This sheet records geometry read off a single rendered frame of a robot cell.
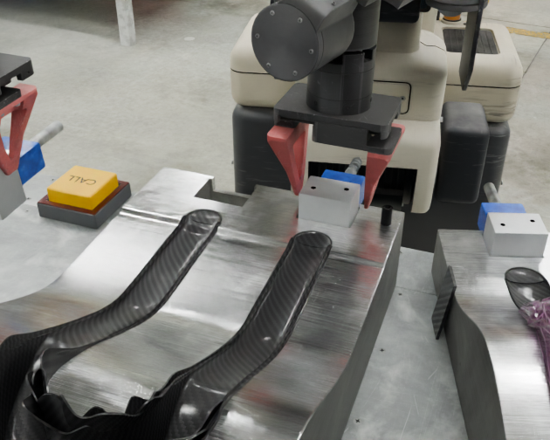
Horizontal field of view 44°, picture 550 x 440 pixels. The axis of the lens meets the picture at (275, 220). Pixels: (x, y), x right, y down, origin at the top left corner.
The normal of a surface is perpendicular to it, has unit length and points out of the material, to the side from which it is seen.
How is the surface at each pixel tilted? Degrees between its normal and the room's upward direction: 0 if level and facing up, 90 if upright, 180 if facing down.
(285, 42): 89
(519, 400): 14
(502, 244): 90
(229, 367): 28
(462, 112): 0
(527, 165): 0
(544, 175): 0
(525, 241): 90
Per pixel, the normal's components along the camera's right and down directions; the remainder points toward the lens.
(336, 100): -0.13, 0.54
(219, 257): -0.02, -0.80
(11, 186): 0.93, 0.18
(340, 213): -0.35, 0.52
